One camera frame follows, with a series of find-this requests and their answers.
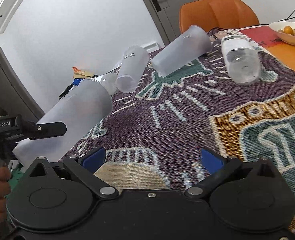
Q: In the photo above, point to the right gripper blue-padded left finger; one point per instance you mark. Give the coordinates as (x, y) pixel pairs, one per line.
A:
(83, 168)

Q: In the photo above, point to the frosted plastic cup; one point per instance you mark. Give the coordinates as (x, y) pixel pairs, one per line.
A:
(80, 110)

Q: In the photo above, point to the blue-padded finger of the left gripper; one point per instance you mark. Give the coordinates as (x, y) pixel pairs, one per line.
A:
(48, 129)

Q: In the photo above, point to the labelled clear plastic jar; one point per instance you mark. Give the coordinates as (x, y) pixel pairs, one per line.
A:
(109, 82)

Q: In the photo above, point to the white bowl with fruit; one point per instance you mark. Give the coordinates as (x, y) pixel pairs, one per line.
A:
(284, 30)

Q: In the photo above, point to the frosted cup near chair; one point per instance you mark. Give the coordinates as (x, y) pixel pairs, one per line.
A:
(188, 46)

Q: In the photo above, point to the orange leather chair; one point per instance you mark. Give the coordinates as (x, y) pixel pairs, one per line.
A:
(209, 14)

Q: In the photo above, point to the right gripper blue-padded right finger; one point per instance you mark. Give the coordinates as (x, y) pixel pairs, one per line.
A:
(221, 170)

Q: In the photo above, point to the frosted cup lying middle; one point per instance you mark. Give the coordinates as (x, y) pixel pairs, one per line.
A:
(133, 64)

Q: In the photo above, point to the patterned woven tablecloth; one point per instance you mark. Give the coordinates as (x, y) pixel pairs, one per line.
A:
(154, 135)

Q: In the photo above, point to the black door handle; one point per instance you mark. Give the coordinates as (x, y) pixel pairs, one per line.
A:
(156, 5)

